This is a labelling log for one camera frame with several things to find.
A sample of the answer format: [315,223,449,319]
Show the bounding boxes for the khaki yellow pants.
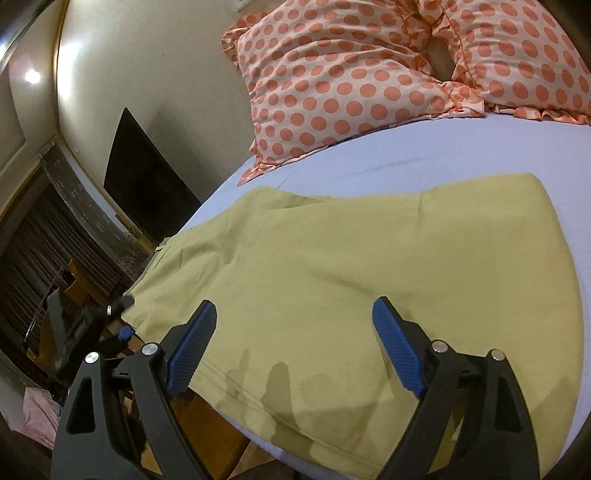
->
[124,174,584,479]

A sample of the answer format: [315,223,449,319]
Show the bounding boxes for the pink cloth on floor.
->
[19,387,61,450]

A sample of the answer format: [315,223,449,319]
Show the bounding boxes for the wooden bedside furniture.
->
[59,257,279,480]

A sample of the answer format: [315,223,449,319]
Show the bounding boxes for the black television screen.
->
[103,109,201,242]

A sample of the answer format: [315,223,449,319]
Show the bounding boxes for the white bed sheet mattress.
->
[179,112,591,480]

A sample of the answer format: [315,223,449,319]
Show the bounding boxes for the polka dot pillow far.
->
[417,1,590,125]

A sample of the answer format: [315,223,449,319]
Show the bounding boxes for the polka dot pillow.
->
[417,1,590,125]
[221,0,485,184]

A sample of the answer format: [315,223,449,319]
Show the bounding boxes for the polka dot pillow near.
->
[221,0,485,184]

